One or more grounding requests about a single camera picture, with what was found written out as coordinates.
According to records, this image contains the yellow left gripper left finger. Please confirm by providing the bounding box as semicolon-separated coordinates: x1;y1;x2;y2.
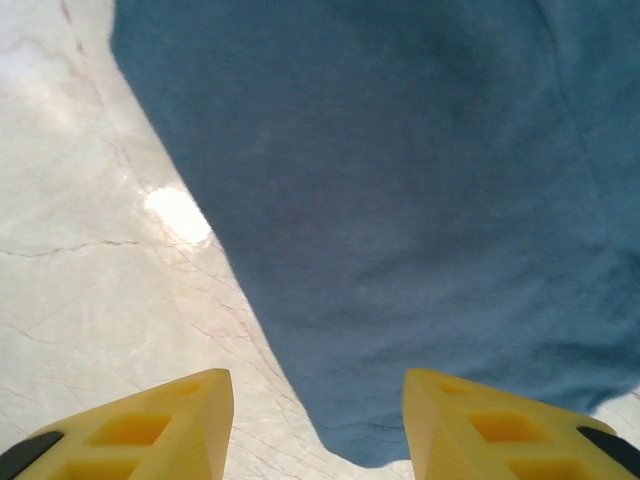
0;368;235;480

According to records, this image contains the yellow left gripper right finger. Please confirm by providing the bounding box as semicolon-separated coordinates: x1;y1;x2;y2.
402;368;640;480

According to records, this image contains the blue t-shirt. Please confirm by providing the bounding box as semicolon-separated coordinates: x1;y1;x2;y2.
108;0;640;470

